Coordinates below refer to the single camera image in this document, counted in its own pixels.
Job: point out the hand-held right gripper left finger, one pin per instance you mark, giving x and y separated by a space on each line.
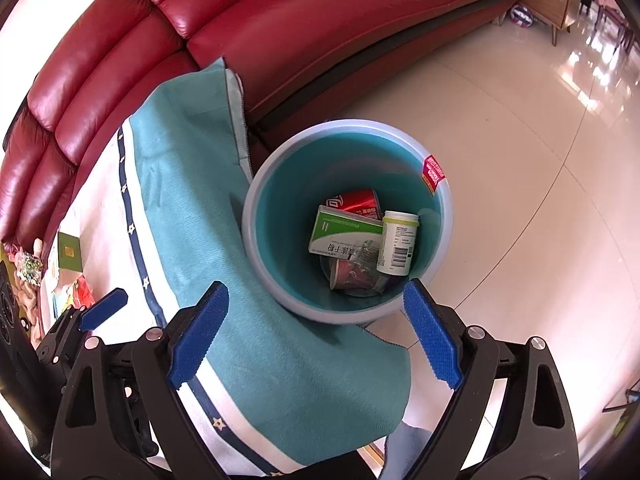
200 335

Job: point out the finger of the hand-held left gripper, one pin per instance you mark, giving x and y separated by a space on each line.
102 310

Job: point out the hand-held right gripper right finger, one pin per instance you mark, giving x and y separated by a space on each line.
430 335

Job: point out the white bottle with green label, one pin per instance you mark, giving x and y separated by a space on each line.
397 245

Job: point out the clear plastic wrapper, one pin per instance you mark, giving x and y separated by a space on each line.
367 252

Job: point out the green and white medicine box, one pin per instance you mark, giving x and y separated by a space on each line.
340 230

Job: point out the red soda can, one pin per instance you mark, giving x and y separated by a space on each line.
357 202

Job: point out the teal plastic bin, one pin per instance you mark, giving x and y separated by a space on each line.
280 195

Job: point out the red and yellow snack wrapper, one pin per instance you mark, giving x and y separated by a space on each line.
82 292

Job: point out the small green open carton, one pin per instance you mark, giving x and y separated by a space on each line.
70 252

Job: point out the person's clothed leg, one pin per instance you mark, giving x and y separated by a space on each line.
405 455

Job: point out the teal and white tablecloth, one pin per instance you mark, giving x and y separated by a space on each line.
190 185

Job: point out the red leather sofa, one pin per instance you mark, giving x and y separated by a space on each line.
250 35

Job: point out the blue and white ball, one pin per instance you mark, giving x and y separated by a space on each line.
522 15

